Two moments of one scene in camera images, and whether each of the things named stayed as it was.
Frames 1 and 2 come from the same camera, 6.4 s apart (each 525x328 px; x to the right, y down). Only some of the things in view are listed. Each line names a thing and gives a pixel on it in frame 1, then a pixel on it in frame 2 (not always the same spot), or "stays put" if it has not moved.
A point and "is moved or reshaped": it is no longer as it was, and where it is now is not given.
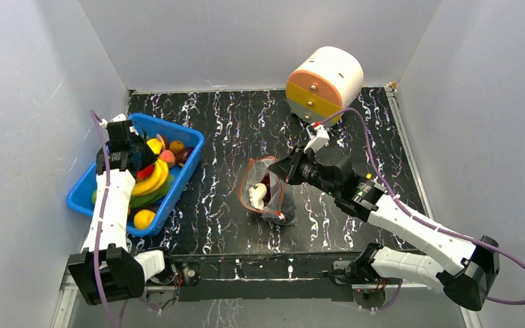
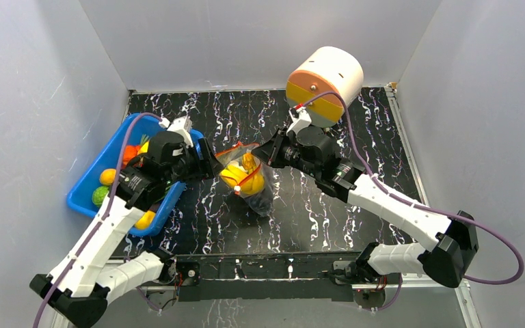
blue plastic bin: [81, 195] stays put
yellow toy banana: [157, 180] is moved or reshaped
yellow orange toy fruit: [143, 218] stays put
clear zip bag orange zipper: [261, 191] -> [247, 175]
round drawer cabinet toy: [329, 80] stays put
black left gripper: [150, 158] -> [209, 165]
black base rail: [288, 276] stays put
